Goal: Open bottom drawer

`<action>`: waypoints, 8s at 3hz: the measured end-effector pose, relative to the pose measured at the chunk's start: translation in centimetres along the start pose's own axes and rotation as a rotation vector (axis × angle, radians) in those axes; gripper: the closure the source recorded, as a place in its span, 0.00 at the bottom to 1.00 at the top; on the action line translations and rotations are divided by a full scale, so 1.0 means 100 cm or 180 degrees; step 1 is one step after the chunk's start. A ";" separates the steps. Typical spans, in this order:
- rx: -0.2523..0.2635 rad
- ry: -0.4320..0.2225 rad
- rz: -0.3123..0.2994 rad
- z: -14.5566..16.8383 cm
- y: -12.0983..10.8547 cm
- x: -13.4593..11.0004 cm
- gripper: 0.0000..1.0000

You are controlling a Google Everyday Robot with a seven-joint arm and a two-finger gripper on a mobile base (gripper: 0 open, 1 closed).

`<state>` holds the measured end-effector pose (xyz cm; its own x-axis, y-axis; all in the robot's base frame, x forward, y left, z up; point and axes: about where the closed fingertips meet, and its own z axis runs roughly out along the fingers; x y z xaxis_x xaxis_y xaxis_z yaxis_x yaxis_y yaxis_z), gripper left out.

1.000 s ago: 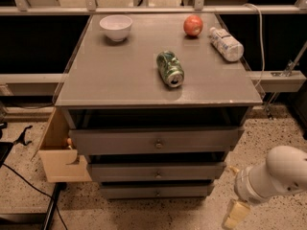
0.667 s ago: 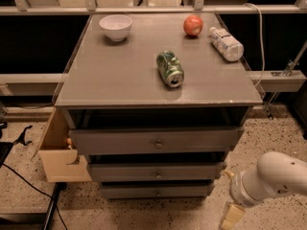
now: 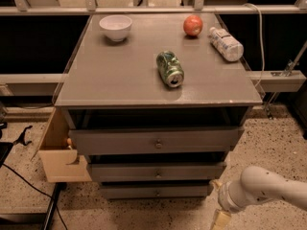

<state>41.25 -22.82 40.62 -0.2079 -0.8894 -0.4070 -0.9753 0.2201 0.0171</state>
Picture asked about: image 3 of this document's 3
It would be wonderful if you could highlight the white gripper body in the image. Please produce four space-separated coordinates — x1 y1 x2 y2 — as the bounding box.
218 180 244 214

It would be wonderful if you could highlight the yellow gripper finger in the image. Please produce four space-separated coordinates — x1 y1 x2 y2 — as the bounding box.
210 209 231 230

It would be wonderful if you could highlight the grey bottom drawer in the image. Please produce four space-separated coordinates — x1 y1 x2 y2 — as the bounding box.
101 181 212 199

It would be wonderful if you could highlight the grey drawer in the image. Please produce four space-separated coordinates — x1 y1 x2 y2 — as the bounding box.
69 126 244 155
101 181 212 199
87 162 226 182

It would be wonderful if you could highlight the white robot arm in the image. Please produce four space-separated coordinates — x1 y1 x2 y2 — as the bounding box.
210 166 307 230

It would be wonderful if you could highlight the grey drawer cabinet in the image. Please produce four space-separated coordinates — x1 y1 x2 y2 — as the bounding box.
56 13 262 186

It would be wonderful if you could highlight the grey middle drawer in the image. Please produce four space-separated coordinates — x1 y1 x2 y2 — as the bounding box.
87 162 226 182

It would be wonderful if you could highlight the grey top drawer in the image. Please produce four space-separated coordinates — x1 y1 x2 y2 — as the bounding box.
69 126 244 155

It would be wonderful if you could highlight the green soda can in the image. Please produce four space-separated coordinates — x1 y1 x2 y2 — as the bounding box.
156 51 184 88

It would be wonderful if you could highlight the clear plastic water bottle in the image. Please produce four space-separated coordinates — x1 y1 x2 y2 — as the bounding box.
209 27 244 62

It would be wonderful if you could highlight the wooden side box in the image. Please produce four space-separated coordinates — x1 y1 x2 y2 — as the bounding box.
37 108 91 182

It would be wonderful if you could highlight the red apple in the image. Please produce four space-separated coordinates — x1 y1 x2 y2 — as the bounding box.
183 15 203 36

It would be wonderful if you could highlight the white ceramic bowl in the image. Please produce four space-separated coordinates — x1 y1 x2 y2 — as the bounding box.
99 15 132 42

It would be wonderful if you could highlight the black clamp tool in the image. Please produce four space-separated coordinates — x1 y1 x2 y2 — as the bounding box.
13 126 32 146

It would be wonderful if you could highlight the black floor stand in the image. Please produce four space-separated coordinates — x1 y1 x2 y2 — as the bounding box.
0 182 66 230

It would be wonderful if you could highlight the grey metal railing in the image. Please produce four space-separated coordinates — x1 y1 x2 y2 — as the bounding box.
0 0 306 15

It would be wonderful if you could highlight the white cable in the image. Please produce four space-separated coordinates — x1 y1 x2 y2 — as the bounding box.
243 2 267 89

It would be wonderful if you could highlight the black floor cable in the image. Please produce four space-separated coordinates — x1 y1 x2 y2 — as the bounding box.
2 163 68 230

